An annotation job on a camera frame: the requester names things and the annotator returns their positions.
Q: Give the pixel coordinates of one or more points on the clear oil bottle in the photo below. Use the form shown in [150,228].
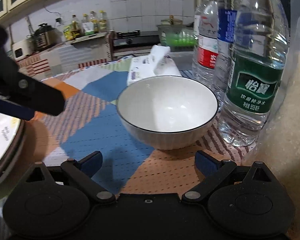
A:
[84,18]
[93,21]

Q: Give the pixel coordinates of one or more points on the white seasoning packet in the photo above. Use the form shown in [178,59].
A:
[88,28]

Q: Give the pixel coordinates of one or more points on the pale cooking pot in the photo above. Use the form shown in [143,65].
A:
[172,21]

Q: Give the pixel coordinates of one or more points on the white plate with sun print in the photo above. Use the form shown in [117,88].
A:
[2,140]

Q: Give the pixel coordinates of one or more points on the green dish basket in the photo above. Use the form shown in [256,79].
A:
[177,38]

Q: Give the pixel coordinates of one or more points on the grey cutting board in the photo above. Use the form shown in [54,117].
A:
[87,40]

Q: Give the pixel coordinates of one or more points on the yellow green seasoning packet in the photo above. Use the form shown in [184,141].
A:
[68,33]

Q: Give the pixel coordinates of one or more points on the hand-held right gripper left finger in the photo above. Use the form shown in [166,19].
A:
[91,164]

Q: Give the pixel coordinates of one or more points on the oil bottle with yellow label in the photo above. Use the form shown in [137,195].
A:
[103,22]

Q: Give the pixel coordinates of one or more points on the white tissue pack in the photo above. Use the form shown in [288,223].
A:
[145,65]

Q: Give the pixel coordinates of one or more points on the dark oil bottle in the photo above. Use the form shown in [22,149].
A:
[75,28]

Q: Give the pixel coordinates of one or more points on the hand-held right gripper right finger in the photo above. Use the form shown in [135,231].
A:
[207,164]

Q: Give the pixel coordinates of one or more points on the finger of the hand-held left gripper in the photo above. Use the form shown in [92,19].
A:
[37,95]

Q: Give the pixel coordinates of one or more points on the black gas stove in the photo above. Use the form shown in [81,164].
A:
[132,39]

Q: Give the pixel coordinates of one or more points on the patchwork tablecloth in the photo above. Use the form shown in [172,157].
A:
[120,155]

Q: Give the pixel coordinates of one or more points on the blue label water bottle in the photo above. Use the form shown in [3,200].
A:
[226,25]

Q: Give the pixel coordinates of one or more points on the red label water bottle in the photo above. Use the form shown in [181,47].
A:
[207,55]

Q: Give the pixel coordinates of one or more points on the white rice cooker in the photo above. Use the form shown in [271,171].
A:
[21,52]

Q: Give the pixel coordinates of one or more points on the clear bag of rice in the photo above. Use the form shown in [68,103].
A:
[290,130]

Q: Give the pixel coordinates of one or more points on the green label water bottle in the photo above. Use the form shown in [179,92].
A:
[255,85]

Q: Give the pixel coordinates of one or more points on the black steel pressure cooker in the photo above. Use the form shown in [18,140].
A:
[43,38]

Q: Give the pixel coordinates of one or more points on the wall socket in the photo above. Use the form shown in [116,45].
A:
[58,21]

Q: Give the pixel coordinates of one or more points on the striped patchwork cover cloth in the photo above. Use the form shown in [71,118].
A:
[55,57]

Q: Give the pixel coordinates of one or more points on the white bowl with dark rim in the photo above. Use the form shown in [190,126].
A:
[165,110]

